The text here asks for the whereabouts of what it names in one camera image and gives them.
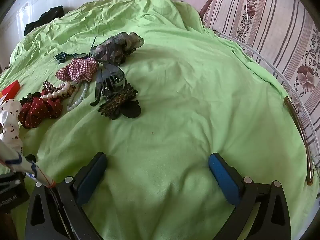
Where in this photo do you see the black fabric hair accessory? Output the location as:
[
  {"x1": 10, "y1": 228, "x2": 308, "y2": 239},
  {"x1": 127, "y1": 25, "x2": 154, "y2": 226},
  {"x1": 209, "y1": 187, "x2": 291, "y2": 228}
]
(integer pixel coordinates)
[{"x1": 110, "y1": 100, "x2": 142, "y2": 120}]

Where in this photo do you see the blue striped strap watch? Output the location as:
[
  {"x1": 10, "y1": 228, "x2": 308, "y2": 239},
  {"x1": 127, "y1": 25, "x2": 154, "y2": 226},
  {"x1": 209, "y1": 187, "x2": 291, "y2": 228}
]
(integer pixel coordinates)
[{"x1": 53, "y1": 51, "x2": 89, "y2": 64}]

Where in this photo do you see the pearl bracelet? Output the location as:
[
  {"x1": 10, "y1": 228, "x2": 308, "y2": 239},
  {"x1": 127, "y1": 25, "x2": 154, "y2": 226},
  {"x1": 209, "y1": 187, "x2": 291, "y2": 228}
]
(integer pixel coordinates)
[{"x1": 41, "y1": 81, "x2": 72, "y2": 101}]

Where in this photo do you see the brass metal bar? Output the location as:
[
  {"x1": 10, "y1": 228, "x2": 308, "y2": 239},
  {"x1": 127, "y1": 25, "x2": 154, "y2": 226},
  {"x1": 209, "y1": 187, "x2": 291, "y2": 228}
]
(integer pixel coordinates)
[{"x1": 284, "y1": 96, "x2": 314, "y2": 186}]

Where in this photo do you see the grey organza scrunchie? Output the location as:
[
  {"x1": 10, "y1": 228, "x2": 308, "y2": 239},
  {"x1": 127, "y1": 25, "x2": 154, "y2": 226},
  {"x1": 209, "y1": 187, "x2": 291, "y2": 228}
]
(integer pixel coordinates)
[{"x1": 90, "y1": 32, "x2": 145, "y2": 67}]

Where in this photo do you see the white cherry print scrunchie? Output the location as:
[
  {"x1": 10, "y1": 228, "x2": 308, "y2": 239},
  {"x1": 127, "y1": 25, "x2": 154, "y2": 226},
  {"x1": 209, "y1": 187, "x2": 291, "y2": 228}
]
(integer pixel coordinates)
[{"x1": 0, "y1": 99, "x2": 24, "y2": 153}]

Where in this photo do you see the orange box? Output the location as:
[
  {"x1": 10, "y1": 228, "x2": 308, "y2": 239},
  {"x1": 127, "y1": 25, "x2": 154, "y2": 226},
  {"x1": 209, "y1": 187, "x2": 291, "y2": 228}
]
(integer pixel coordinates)
[{"x1": 0, "y1": 80, "x2": 21, "y2": 99}]

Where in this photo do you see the grey hair claw clip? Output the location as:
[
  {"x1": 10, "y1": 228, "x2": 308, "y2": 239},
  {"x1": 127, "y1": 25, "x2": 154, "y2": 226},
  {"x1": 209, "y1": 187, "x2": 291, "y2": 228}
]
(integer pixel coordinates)
[{"x1": 90, "y1": 64, "x2": 127, "y2": 106}]

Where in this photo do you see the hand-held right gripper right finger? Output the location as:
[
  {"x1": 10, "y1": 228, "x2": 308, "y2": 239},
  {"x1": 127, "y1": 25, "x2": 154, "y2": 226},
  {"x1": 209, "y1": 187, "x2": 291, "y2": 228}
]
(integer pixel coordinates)
[{"x1": 209, "y1": 152, "x2": 292, "y2": 240}]

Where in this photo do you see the red plaid scrunchie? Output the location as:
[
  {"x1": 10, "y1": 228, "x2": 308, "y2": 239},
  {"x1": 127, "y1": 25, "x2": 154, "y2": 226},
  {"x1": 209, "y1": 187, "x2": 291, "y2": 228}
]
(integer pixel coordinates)
[{"x1": 55, "y1": 57, "x2": 99, "y2": 83}]

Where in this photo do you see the striped floral bed cover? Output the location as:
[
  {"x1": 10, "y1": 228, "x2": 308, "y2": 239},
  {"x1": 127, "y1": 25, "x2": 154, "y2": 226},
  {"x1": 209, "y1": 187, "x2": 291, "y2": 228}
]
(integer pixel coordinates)
[{"x1": 202, "y1": 0, "x2": 320, "y2": 170}]

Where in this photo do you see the leopard print scrunchie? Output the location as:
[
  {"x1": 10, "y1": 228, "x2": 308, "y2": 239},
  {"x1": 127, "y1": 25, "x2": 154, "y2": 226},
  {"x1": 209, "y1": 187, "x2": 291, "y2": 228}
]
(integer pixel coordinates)
[{"x1": 42, "y1": 80, "x2": 77, "y2": 99}]

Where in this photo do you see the pale bead necklace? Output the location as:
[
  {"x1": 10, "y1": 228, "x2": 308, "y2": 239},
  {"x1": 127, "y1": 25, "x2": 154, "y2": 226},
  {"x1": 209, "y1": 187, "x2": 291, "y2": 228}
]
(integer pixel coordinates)
[{"x1": 66, "y1": 82, "x2": 89, "y2": 112}]

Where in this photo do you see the black cloth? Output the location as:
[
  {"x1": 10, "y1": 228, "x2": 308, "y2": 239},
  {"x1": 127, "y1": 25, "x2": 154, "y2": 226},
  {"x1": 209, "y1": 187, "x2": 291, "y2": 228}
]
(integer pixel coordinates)
[{"x1": 24, "y1": 7, "x2": 65, "y2": 37}]

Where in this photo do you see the red polka dot scrunchie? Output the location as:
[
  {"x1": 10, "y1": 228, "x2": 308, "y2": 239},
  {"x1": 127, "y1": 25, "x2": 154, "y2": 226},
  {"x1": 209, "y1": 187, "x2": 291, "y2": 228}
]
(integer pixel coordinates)
[{"x1": 17, "y1": 92, "x2": 63, "y2": 129}]

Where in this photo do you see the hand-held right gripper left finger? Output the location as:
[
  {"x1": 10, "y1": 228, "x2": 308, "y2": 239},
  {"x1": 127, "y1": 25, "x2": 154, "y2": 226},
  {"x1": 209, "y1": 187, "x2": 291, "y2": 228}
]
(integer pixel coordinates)
[{"x1": 25, "y1": 152, "x2": 108, "y2": 240}]

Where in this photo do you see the clear plastic tube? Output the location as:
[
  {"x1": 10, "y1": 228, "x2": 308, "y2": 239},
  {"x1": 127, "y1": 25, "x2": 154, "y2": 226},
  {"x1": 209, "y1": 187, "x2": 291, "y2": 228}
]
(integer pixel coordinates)
[{"x1": 213, "y1": 29, "x2": 320, "y2": 162}]

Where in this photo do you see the green bed sheet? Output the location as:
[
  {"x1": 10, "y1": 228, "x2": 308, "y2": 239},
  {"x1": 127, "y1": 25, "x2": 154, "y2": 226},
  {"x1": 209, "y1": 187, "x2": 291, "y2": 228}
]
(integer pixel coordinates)
[{"x1": 0, "y1": 0, "x2": 313, "y2": 240}]

